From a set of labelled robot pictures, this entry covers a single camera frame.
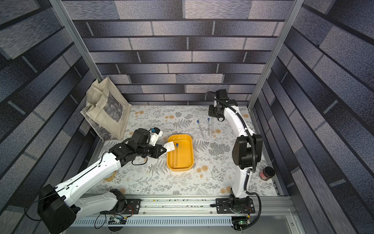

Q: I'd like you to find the white wipe cloth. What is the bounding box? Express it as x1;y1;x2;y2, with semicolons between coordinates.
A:
163;141;175;153

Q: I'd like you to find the right green circuit board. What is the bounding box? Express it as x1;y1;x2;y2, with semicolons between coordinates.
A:
231;216;250;230

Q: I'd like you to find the white slotted cable duct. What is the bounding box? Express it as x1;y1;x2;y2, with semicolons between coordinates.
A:
71;216;232;228

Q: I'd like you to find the left aluminium frame post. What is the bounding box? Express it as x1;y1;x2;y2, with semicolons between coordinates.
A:
49;0;103;81

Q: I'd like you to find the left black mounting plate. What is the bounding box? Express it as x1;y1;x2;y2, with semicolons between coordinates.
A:
121;199;142;216

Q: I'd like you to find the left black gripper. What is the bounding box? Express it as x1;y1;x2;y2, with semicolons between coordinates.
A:
137;142;169;159

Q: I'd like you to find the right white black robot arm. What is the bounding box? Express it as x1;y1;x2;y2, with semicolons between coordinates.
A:
208;97;263;213

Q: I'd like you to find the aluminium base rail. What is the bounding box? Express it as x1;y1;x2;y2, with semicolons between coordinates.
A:
75;195;299;217

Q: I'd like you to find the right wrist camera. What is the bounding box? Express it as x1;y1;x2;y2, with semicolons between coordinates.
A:
215;89;229;100

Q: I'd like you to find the black corrugated cable conduit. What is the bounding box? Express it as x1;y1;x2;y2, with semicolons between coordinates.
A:
206;91;262;230

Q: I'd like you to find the clear test tube blue cap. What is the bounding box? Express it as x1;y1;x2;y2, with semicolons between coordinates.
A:
174;143;179;168

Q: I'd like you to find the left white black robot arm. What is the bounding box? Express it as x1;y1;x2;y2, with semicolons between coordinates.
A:
37;141;175;234

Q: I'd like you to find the beige canvas tote bag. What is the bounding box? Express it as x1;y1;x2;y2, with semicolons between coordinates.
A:
80;77;131;141

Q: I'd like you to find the yellow plastic tray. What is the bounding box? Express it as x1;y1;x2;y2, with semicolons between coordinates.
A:
167;134;194;172

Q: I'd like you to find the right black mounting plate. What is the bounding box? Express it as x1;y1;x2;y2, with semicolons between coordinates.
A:
215;197;256;215

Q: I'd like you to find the black mounting plate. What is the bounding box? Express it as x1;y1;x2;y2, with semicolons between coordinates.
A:
121;199;142;216
215;197;256;215

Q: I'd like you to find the green circuit board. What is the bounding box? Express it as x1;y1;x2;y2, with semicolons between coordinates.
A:
231;216;250;230
108;216;127;225

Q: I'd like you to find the aluminium frame post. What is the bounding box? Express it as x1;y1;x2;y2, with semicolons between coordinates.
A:
247;0;304;111
49;0;103;81

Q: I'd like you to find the left green circuit board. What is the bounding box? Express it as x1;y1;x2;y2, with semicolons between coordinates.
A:
108;216;127;225

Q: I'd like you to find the right aluminium frame post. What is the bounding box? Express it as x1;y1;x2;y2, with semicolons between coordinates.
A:
247;0;304;111

